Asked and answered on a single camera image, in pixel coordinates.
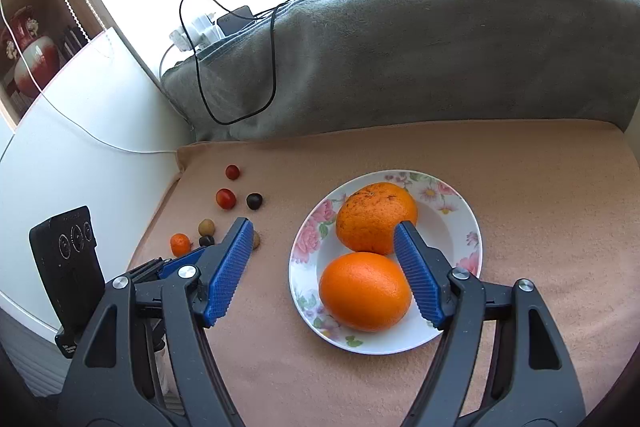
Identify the red white vase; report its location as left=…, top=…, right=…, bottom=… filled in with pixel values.
left=2, top=5, right=61, bottom=98

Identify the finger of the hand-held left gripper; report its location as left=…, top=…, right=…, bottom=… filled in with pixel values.
left=127, top=247, right=208, bottom=288

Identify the black power adapter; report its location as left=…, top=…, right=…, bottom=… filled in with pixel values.
left=217, top=6, right=253, bottom=35

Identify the peach blanket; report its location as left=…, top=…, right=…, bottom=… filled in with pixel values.
left=127, top=118, right=640, bottom=427

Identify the floral white plate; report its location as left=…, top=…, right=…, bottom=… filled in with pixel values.
left=288, top=170, right=484, bottom=355

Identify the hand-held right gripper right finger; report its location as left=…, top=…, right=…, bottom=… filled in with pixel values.
left=393, top=221, right=587, bottom=427

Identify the small orange kumquat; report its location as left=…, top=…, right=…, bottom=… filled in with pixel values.
left=170, top=233, right=193, bottom=257

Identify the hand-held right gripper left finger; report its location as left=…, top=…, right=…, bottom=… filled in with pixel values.
left=57, top=217, right=256, bottom=427

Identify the black power cable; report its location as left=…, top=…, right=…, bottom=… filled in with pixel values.
left=179, top=0, right=278, bottom=126

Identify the white cabinet panel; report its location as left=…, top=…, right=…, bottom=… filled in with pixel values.
left=0, top=27, right=196, bottom=333

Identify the grey blanket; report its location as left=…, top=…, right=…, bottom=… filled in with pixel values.
left=160, top=0, right=640, bottom=142

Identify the thin white cable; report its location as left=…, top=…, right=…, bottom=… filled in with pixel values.
left=0, top=0, right=178, bottom=155

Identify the speckled orange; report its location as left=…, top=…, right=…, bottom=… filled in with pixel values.
left=335, top=182, right=419, bottom=256

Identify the white power strip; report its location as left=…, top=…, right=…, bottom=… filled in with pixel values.
left=170, top=14, right=221, bottom=52

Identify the smooth bright orange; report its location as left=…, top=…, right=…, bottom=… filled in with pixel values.
left=318, top=251, right=414, bottom=333

